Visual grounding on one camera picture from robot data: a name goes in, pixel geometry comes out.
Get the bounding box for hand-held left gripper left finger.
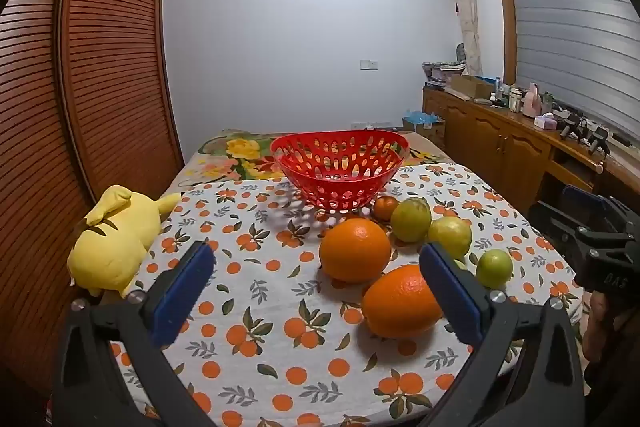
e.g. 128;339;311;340
52;241;217;427

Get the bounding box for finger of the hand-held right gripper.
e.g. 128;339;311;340
561;187;640;233
531;201;601;258

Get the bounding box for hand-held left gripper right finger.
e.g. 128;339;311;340
419;242;586;427

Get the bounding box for small green citrus fruit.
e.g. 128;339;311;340
475;249;514;290

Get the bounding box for large oval orange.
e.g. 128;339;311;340
361;264;445;340

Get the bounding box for yellow-green citrus fruit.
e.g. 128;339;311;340
426;216;472;260

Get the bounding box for large green citrus fruit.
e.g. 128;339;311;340
390;197;432;243

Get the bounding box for large round orange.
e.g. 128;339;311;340
319;217;392;284

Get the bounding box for red perforated plastic basket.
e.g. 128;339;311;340
270;131;411;212

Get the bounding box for person's right forearm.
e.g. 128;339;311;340
582;347;640;427

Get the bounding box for person's right hand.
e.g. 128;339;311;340
582;293;608;360

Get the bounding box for small black stand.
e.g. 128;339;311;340
587;129;611;158
560;114;583;140

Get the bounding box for yellow plush toy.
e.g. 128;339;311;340
66;185;182;299

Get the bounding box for orange print tablecloth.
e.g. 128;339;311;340
107;162;586;427

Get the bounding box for wooden sideboard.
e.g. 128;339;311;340
422;84;640;218

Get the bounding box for small tangerine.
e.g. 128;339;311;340
372;195;400;223

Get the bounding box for pink bottle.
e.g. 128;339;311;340
521;83;542;118

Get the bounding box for group of small bottles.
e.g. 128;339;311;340
492;77;523;112

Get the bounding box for floral blanket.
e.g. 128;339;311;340
172;129;451;198

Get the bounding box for box with blue bag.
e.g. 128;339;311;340
402;109;446;142

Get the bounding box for cardboard box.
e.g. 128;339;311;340
445;75;493;100

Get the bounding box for grey window blind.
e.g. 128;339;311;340
500;0;640;138

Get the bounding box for stack of papers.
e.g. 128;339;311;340
422;59;468;88

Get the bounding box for white patterned curtain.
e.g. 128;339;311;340
442;0;483;78

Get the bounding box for wooden louvered wardrobe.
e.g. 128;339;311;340
0;0;186;408

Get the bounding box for wooden window frame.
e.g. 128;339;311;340
490;0;518;82

